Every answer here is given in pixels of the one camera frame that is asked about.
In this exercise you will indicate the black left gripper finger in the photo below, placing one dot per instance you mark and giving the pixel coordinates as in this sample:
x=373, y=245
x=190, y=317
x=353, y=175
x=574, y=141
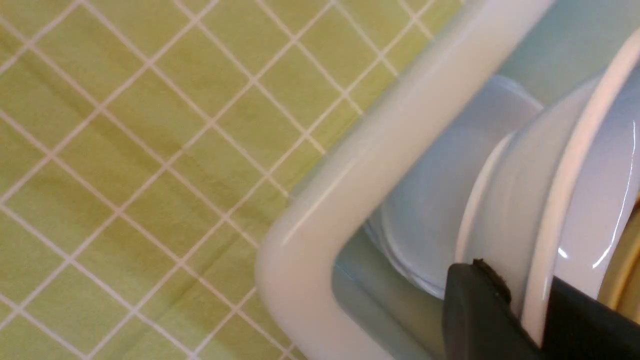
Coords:
x=478, y=323

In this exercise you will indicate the white small bowl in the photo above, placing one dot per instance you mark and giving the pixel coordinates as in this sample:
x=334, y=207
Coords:
x=552, y=199

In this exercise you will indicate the beige noodle bowl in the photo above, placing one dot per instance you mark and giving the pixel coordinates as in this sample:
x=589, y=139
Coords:
x=620, y=289

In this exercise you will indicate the large white plastic bin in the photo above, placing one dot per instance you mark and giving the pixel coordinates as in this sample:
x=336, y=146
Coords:
x=320, y=276

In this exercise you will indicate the green checkered tablecloth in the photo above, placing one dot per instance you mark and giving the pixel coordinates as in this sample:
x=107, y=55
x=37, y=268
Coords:
x=148, y=145

